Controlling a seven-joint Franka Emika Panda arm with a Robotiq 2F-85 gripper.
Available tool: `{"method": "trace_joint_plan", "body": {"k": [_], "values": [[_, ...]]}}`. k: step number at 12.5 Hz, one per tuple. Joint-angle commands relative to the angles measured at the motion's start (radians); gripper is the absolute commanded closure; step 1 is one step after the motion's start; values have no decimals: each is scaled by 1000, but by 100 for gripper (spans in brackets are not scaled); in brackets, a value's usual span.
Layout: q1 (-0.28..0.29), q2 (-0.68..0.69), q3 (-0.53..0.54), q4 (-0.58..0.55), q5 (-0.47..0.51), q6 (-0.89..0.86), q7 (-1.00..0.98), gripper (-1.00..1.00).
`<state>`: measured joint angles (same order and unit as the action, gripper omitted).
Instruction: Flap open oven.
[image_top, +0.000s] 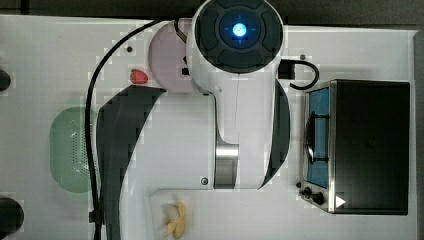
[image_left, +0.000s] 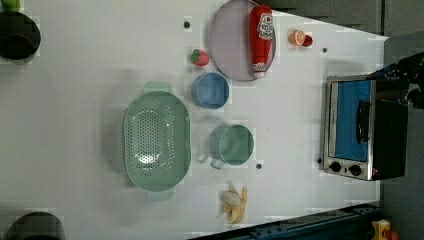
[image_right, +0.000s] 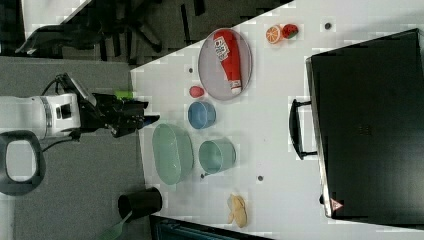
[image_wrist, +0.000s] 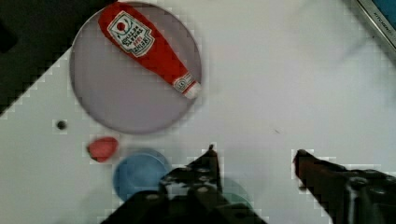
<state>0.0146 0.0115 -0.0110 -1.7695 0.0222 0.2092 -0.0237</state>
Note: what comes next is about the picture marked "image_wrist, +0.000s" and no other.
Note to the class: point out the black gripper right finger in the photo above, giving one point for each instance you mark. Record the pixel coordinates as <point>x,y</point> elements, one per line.
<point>348,196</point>

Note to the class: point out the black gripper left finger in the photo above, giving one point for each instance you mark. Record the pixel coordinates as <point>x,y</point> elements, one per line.
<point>192,194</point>

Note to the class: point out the teal green cup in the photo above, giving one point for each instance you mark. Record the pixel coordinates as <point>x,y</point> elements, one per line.
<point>234,192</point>

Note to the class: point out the blue bowl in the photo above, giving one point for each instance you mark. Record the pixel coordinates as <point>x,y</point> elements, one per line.
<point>140,171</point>

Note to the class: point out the red strawberry toy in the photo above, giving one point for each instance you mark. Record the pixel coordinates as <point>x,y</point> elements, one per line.
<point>101,149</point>

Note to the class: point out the grey round plate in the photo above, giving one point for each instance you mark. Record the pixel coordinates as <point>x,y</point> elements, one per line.
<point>117,91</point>

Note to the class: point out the red ketchup bottle toy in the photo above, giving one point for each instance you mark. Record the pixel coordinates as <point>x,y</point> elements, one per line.
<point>138,37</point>

